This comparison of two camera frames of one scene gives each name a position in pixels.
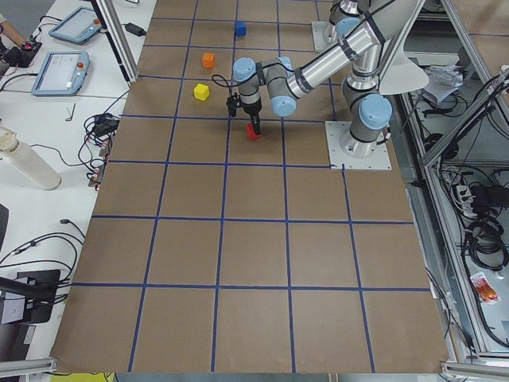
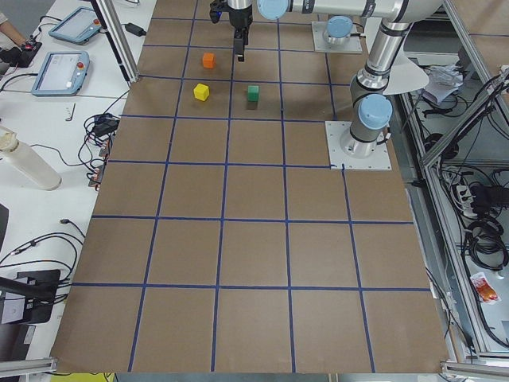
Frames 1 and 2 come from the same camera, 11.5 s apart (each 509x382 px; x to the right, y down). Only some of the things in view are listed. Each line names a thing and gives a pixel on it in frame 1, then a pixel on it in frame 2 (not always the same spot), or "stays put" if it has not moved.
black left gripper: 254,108 -> 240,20
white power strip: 466,201 stays put
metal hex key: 72,113 stays put
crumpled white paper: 444,79 stays put
